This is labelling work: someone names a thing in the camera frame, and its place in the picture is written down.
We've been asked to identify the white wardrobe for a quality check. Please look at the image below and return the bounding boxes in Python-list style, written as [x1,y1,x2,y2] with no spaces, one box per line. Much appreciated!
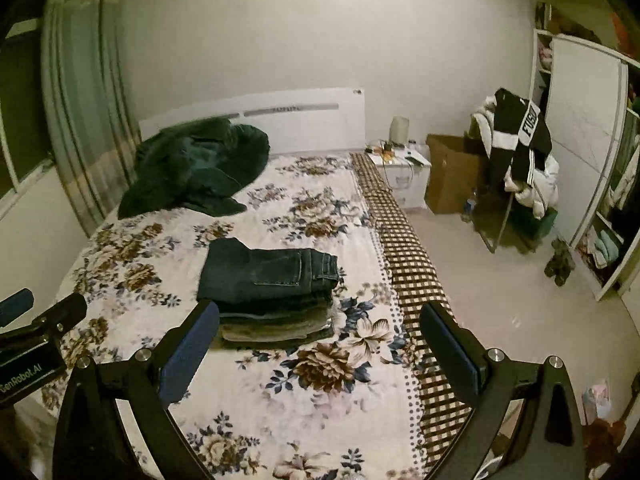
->
[530,2,640,302]

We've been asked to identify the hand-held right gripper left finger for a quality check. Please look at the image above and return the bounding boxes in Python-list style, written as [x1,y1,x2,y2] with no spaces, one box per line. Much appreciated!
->
[52,299,221,480]

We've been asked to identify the pair of dark slippers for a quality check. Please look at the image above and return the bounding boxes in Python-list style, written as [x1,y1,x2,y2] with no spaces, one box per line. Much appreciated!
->
[544,239,575,287]

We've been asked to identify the black and white jacket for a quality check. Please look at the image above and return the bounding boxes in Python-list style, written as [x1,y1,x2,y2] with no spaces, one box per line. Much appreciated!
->
[492,88,553,188]

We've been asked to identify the dark green jacket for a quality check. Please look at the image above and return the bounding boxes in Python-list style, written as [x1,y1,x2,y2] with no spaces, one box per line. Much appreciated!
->
[117,117,271,220]

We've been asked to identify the green storage bin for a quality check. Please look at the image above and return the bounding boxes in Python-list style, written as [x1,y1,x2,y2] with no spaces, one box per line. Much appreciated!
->
[530,207,559,239]

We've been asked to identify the white headboard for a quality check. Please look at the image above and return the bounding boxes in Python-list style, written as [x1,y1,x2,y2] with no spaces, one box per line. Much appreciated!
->
[137,87,366,157]

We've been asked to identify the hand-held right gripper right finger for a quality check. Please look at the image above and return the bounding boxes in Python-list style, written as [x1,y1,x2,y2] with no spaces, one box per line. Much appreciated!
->
[419,301,586,480]

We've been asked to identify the window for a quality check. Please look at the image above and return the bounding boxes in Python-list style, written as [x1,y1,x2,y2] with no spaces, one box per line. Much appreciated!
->
[0,35,57,202]

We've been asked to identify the brown checked blanket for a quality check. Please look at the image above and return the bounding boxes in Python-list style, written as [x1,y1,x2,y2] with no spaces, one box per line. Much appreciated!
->
[349,152,476,462]

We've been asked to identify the grey green curtain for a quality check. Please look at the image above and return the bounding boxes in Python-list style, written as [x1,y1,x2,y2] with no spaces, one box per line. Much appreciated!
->
[40,0,144,239]

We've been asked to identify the large cardboard box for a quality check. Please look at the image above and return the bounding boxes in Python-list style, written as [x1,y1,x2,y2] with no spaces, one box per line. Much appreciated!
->
[425,132,493,216]

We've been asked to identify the bed with floral sheet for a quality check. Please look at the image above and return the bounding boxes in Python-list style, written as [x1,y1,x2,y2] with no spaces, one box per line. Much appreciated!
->
[40,152,473,480]

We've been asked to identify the stack of folded pants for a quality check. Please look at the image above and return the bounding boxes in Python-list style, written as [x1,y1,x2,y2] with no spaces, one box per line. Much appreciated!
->
[217,290,337,345]

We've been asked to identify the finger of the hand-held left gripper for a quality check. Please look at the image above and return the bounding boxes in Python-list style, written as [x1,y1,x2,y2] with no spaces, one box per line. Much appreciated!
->
[0,292,89,343]
[0,288,35,328]

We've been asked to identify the white nightstand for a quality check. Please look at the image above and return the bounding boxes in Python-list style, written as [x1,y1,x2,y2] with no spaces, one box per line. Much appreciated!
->
[367,142,432,210]

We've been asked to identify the dark chair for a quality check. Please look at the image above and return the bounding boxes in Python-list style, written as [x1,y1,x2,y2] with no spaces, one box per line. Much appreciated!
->
[472,187,538,254]

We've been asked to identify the dark blue jeans pants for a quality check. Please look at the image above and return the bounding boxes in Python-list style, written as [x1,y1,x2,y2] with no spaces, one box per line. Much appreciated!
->
[196,237,340,307]

